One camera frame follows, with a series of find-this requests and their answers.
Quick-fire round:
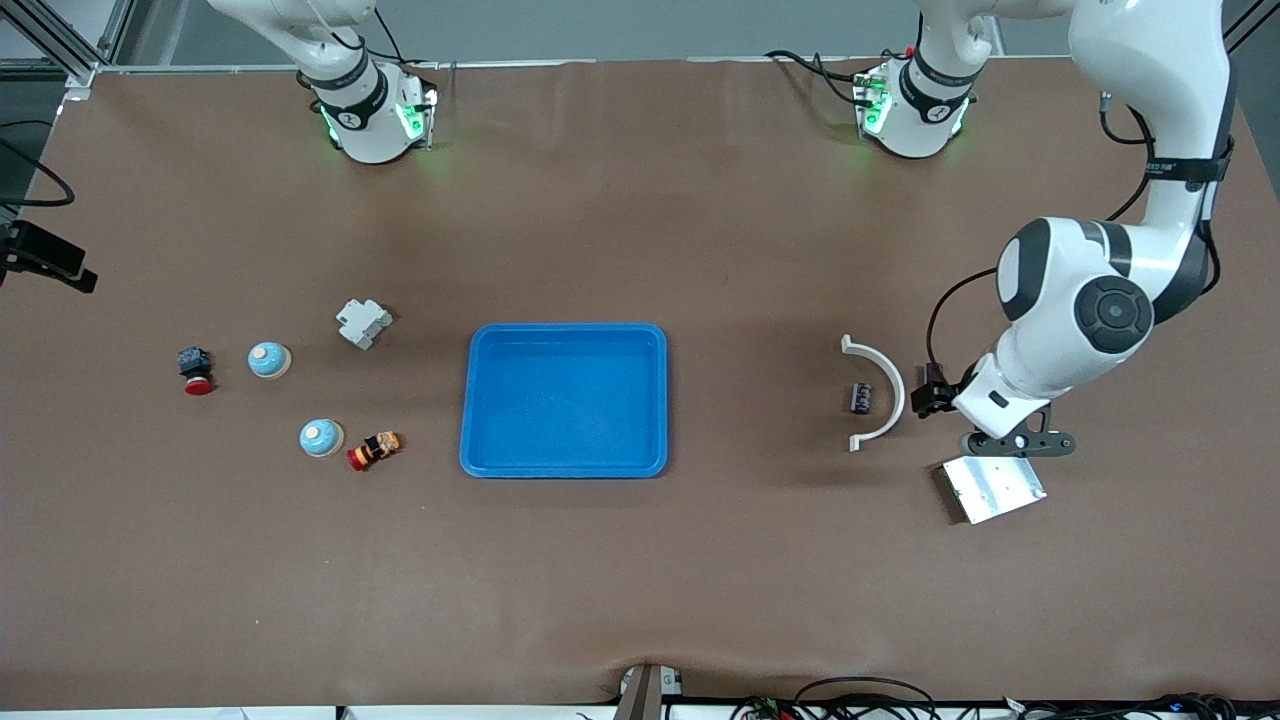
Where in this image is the grey terminal block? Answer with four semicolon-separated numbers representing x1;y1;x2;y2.
336;299;393;351

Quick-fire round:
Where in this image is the aluminium frame post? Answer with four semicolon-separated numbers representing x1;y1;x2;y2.
1222;0;1280;56
0;0;136;89

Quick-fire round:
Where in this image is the silver metal plate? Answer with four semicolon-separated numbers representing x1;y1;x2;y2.
940;455;1048;525

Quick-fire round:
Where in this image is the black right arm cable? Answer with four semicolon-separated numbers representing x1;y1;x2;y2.
0;125;77;209

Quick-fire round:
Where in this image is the black cable bundle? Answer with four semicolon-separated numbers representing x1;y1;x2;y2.
730;677;1241;720

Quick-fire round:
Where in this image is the white curved pipe bracket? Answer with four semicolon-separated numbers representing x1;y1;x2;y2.
840;335;907;453

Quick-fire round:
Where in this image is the green lit base connector box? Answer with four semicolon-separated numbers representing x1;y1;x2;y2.
853;62;893;137
395;85;439;151

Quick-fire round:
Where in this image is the black cable at arm base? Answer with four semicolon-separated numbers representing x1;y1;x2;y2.
765;48;871;106
368;5;441;73

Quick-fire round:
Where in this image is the grey metal table bracket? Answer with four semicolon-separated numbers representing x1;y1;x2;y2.
613;663;686;720

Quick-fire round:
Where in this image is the blue plastic tray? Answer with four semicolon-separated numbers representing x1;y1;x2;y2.
459;322;669;479

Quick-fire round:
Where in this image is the blue red push button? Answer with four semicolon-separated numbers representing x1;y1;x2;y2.
177;346;215;396

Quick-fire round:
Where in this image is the red button orange body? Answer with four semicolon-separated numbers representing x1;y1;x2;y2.
346;431;403;472

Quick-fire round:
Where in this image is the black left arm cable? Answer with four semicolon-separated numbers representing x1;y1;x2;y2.
925;90;1236;366

